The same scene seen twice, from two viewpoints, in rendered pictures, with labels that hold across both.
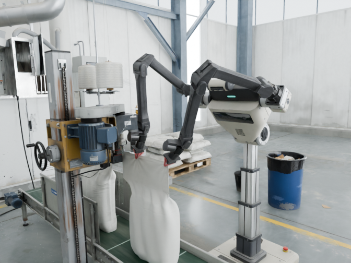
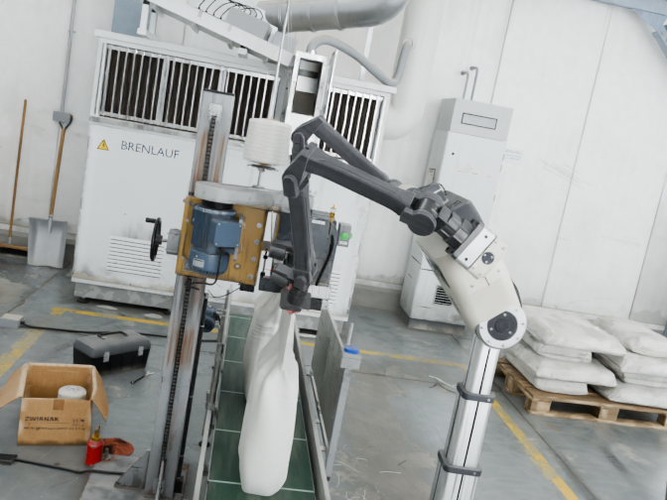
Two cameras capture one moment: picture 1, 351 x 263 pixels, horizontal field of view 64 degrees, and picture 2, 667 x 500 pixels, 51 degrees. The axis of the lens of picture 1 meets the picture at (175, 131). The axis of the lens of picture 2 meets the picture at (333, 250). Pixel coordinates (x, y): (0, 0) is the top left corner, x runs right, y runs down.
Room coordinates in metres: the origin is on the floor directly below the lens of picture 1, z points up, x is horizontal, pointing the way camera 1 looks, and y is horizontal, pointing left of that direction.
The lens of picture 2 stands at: (-0.12, -1.42, 1.70)
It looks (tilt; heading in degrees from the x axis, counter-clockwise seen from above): 10 degrees down; 37
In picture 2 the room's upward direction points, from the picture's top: 10 degrees clockwise
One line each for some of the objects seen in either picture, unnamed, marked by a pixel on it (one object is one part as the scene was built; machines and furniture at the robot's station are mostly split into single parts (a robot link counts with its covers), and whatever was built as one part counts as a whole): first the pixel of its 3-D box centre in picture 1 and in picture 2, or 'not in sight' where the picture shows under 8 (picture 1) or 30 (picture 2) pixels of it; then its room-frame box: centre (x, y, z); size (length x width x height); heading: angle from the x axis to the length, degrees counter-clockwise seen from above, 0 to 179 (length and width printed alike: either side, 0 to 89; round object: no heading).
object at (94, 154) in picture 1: (92, 142); (211, 240); (1.67, 0.50, 1.21); 0.15 x 0.15 x 0.25
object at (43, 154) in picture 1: (39, 156); (155, 238); (1.66, 0.82, 1.13); 0.18 x 0.11 x 0.18; 45
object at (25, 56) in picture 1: (18, 68); (302, 105); (3.80, 2.05, 1.82); 0.51 x 0.27 x 0.71; 45
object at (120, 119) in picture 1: (118, 130); (303, 240); (2.13, 0.43, 1.21); 0.30 x 0.25 x 0.30; 45
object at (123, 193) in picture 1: (119, 191); (327, 363); (2.64, 0.56, 0.54); 1.05 x 0.02 x 0.41; 45
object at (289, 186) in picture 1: (284, 179); not in sight; (3.49, -1.39, 0.32); 0.51 x 0.48 x 0.65; 135
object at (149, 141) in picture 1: (155, 140); (548, 318); (5.17, 0.37, 0.56); 0.66 x 0.43 x 0.15; 132
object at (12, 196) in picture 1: (15, 199); (210, 318); (2.96, 1.77, 0.35); 0.30 x 0.15 x 0.15; 45
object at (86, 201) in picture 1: (66, 208); (221, 348); (2.26, 0.94, 0.54); 1.05 x 0.02 x 0.41; 45
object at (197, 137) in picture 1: (185, 136); (634, 336); (5.50, -0.20, 0.56); 0.67 x 0.43 x 0.15; 45
